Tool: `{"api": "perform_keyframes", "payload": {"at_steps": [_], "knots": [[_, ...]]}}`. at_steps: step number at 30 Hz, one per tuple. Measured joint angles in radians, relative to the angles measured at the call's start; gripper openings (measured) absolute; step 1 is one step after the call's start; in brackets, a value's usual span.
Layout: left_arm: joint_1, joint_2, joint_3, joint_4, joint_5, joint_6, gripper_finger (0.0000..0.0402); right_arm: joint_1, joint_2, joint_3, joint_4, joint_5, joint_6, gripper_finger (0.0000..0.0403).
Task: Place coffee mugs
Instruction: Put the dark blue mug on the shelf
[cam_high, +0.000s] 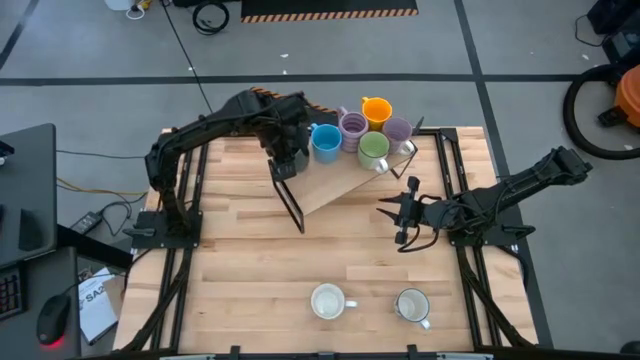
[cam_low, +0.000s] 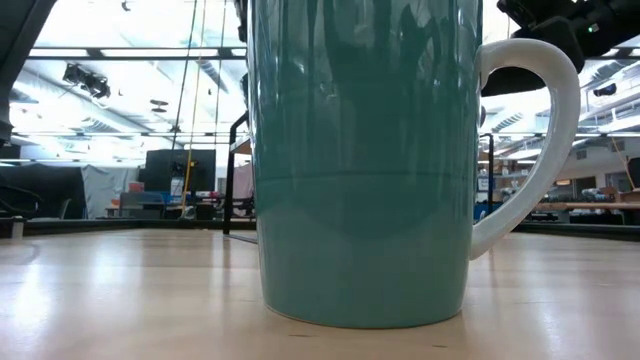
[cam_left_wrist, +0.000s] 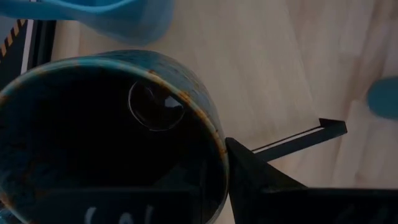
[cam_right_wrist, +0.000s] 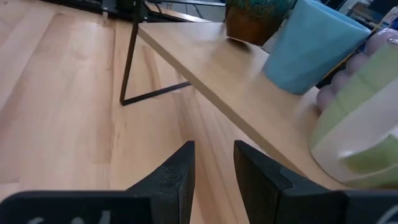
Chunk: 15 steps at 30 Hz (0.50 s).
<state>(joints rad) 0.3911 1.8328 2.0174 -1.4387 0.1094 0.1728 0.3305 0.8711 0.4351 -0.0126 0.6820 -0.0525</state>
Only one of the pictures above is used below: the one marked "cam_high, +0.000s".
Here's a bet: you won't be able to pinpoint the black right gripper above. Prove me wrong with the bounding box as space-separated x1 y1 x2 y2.
375 175 427 246

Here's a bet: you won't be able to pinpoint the light blue mug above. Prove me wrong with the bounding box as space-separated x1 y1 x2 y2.
310 123 344 165

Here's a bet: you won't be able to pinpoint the green ribbed mug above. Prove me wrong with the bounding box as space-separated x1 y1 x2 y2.
357 130 391 175

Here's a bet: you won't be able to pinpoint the lilac ribbed ceramic mug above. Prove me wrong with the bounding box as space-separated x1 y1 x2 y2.
337 106 370 154
382 116 417 156

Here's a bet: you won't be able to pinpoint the orange mug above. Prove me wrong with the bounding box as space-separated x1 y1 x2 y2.
360 96 394 132

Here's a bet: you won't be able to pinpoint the teal mug white handle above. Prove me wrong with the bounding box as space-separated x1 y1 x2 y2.
393 287 432 331

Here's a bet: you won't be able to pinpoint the wooden shelf black metal legs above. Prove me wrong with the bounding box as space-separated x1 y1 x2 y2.
268 117 426 235

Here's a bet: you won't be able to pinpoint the orange vacuum cleaner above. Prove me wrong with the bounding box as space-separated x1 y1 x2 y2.
562 63 640 161
597 64 640 129

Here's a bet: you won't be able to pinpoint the black power adapter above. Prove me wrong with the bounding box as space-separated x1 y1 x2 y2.
69 211 104 235

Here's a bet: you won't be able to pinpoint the white printed booklet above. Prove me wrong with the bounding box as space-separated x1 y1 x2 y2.
77 267 120 346

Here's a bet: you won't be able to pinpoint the dark grey desk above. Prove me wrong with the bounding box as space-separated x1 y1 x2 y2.
0 122 134 360

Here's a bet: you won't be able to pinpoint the black computer mouse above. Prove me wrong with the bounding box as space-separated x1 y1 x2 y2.
36 293 72 347

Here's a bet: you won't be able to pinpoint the black keyboard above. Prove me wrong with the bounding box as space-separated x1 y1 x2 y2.
0 263 25 322

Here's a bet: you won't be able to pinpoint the orange black braided cable sleeve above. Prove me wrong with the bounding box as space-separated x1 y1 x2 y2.
249 86 337 115

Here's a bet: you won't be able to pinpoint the coiled black cable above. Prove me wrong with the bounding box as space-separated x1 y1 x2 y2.
192 1 231 36

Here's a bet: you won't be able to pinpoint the yellow cable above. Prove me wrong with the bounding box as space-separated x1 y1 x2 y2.
55 176 149 198

